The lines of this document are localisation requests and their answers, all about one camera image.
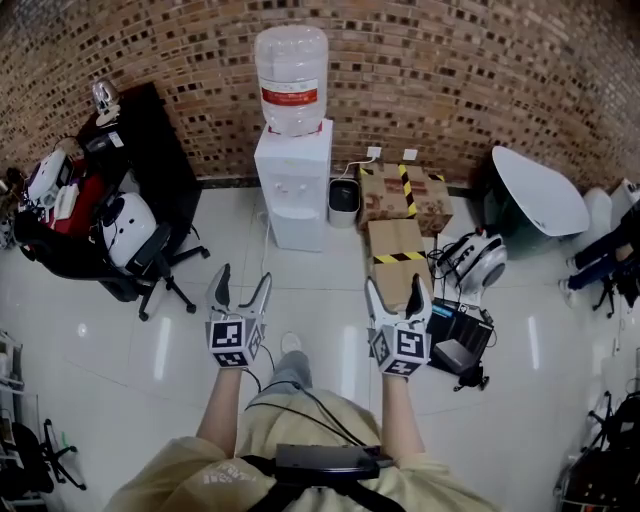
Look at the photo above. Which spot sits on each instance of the person's left forearm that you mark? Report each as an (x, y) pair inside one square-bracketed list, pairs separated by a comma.
[(222, 410)]

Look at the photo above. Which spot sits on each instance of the small black box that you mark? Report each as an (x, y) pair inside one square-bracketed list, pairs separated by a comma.
[(454, 355)]

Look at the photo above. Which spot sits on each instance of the small taped cardboard box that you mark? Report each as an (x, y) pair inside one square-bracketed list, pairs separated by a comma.
[(397, 260)]

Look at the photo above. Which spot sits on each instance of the large taped cardboard box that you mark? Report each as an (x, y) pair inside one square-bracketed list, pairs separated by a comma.
[(400, 200)]

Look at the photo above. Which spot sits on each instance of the black flat case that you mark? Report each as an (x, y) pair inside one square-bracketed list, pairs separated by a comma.
[(462, 327)]

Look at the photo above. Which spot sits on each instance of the white round table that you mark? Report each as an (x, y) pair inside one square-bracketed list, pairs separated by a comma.
[(535, 195)]

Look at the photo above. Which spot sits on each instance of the white wall socket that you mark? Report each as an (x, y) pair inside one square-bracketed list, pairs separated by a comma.
[(410, 155), (374, 152)]

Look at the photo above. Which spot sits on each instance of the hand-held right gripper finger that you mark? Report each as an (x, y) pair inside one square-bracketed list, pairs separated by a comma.
[(417, 297), (377, 302)]

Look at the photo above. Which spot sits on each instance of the white water dispenser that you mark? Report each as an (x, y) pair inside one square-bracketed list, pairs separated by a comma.
[(295, 165)]

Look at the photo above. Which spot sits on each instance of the clear water bottle red label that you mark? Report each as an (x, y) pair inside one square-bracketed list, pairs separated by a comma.
[(291, 75)]

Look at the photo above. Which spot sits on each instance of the black desk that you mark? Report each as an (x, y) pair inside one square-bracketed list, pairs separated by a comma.
[(145, 140)]

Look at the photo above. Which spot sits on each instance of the black tripod stand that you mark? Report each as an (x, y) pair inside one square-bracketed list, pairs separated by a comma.
[(607, 450)]

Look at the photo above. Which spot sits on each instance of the black chest-mounted device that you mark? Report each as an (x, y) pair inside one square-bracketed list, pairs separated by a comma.
[(330, 462)]

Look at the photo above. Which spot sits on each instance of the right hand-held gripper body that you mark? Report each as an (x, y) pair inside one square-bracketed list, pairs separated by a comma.
[(402, 350)]

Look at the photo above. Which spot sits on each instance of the person's grey trouser leg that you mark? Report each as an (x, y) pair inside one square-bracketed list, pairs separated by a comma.
[(292, 372)]

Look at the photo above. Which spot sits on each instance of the person's right forearm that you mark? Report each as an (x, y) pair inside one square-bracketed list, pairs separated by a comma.
[(402, 420)]

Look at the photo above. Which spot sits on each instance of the white boxy device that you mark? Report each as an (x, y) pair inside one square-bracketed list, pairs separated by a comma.
[(47, 177)]

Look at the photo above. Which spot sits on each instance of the silver desk ornament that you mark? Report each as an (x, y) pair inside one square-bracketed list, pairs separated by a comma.
[(104, 100)]

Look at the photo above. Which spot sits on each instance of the white rounded device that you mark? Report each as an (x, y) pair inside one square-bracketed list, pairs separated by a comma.
[(127, 225)]

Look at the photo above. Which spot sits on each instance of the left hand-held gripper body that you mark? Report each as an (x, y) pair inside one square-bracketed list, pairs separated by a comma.
[(235, 337)]

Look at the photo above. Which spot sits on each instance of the metal shelf rack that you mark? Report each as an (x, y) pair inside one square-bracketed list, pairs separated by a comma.
[(9, 365)]

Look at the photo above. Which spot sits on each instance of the person's white shoe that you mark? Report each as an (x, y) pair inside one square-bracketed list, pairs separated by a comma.
[(291, 343)]

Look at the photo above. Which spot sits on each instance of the white stool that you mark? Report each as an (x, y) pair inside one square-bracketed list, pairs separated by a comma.
[(597, 215)]

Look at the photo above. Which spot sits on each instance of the black swivel chair base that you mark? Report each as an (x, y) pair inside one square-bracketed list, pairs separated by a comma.
[(35, 460)]

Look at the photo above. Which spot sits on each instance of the white trash bin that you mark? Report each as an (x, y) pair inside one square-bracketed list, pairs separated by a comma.
[(344, 202)]

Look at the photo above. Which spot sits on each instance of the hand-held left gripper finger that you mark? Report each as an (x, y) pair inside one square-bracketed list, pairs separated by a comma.
[(219, 290), (260, 297)]

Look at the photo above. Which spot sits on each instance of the person's beige shirt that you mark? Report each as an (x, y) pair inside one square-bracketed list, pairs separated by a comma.
[(280, 440)]

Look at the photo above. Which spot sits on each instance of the black office chair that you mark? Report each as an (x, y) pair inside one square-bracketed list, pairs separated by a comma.
[(75, 260)]

